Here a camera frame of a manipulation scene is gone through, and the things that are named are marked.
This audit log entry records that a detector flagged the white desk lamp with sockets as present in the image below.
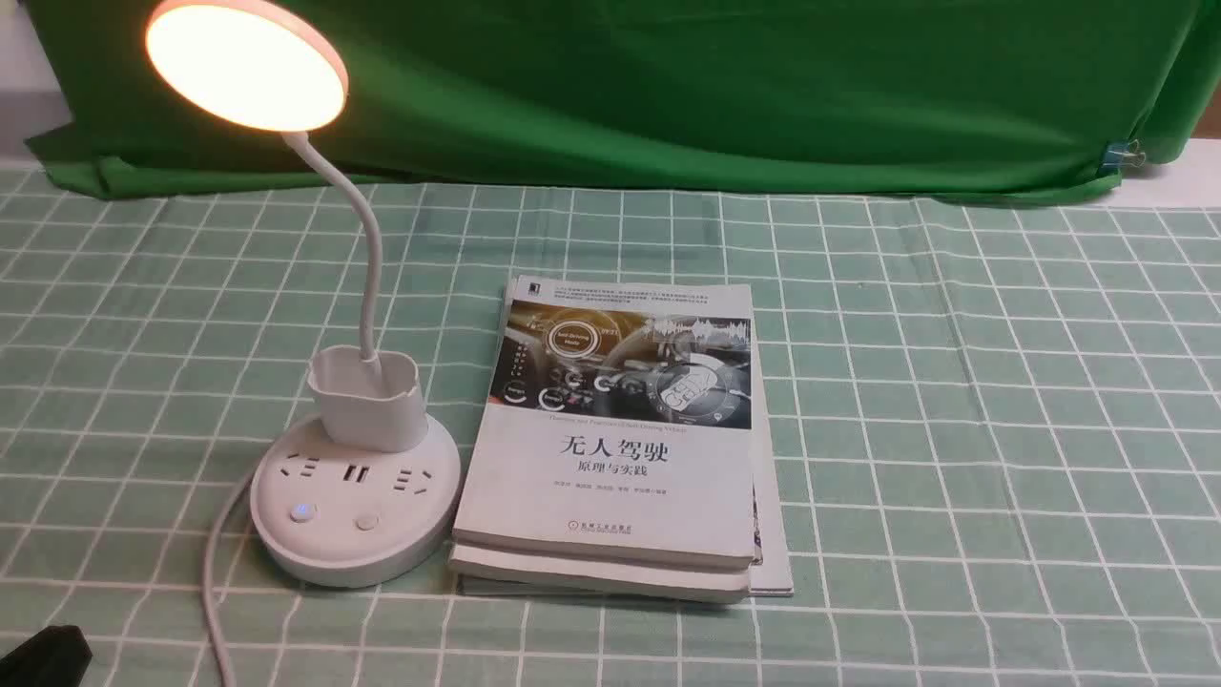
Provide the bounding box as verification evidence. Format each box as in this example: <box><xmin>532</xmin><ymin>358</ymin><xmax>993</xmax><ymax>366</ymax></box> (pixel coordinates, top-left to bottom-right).
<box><xmin>145</xmin><ymin>1</ymin><xmax>462</xmax><ymax>591</ymax></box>

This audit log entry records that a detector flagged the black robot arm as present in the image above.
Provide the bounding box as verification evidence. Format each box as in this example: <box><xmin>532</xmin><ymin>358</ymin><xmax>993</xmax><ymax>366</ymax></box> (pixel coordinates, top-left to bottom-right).
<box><xmin>1</xmin><ymin>625</ymin><xmax>94</xmax><ymax>686</ymax></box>

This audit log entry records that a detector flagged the top white self-driving book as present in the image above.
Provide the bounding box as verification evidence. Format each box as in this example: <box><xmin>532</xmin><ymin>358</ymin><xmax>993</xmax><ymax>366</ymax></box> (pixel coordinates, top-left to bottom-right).
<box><xmin>453</xmin><ymin>275</ymin><xmax>755</xmax><ymax>570</ymax></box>

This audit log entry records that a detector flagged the middle white book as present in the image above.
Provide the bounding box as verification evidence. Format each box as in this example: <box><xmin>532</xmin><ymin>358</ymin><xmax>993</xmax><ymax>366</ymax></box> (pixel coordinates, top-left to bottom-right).
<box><xmin>449</xmin><ymin>544</ymin><xmax>752</xmax><ymax>604</ymax></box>

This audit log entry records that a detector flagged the green backdrop cloth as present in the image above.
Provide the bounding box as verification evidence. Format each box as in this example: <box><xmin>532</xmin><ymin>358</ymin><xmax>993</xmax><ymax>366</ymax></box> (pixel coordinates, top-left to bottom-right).
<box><xmin>23</xmin><ymin>0</ymin><xmax>1221</xmax><ymax>207</ymax></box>

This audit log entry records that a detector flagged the bottom thin book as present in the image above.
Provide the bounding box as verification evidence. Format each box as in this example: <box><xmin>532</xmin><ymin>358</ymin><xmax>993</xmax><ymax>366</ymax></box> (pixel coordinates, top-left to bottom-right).
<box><xmin>460</xmin><ymin>362</ymin><xmax>795</xmax><ymax>598</ymax></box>

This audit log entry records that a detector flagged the green checkered tablecloth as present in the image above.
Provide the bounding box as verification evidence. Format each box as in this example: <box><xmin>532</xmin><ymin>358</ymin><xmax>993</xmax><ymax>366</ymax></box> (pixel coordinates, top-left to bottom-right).
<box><xmin>1</xmin><ymin>168</ymin><xmax>1220</xmax><ymax>686</ymax></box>

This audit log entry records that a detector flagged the blue binder clip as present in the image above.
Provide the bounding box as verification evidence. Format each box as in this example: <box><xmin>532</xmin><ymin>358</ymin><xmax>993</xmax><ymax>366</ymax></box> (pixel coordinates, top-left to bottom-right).
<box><xmin>1099</xmin><ymin>139</ymin><xmax>1147</xmax><ymax>174</ymax></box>

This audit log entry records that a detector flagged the white lamp power cable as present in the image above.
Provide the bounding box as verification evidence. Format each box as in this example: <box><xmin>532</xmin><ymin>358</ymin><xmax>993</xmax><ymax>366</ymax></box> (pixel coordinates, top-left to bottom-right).
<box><xmin>200</xmin><ymin>466</ymin><xmax>259</xmax><ymax>687</ymax></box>

